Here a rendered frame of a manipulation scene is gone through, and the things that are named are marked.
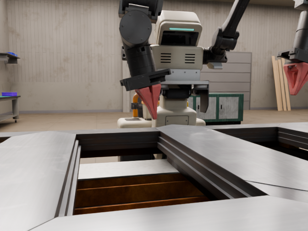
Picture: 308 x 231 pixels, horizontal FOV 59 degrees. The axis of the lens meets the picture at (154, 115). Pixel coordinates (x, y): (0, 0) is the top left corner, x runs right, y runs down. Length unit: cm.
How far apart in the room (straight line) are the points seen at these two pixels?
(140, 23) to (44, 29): 1204
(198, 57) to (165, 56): 17
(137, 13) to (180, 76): 88
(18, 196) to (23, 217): 7
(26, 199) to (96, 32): 1202
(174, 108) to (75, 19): 1123
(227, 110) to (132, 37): 737
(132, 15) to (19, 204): 34
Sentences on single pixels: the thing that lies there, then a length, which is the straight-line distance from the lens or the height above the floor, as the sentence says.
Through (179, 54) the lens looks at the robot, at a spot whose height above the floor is 117.
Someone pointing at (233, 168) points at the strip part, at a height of 87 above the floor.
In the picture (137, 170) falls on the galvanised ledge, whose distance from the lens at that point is 111.
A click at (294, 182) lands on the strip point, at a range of 46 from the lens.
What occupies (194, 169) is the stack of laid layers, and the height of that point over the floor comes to 83.
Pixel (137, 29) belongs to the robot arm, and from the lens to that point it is 50.
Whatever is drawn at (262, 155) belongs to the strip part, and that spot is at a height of 87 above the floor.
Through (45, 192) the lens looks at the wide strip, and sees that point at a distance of 40.
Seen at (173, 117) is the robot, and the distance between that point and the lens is 138.
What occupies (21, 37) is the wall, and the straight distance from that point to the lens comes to 1264.
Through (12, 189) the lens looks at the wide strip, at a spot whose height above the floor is 87.
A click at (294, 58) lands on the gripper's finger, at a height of 107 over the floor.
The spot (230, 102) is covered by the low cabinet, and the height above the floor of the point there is 63.
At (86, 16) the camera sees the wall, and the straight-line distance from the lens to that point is 1249.
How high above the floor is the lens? 100
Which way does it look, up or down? 5 degrees down
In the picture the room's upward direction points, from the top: straight up
